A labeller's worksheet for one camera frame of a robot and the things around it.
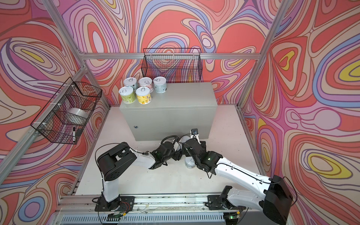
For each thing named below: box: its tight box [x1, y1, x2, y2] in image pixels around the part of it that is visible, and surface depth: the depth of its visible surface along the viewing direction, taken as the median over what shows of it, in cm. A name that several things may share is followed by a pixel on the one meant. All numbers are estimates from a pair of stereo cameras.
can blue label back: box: [152, 75, 168, 94], surface depth 79 cm
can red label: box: [123, 77, 138, 91], surface depth 78 cm
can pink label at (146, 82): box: [138, 76, 154, 94], surface depth 78 cm
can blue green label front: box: [184, 156, 197, 169], surface depth 85 cm
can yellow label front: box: [135, 86, 152, 105], surface depth 73 cm
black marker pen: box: [72, 126, 76, 143], surface depth 73 cm
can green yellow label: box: [118, 86, 136, 105], surface depth 73 cm
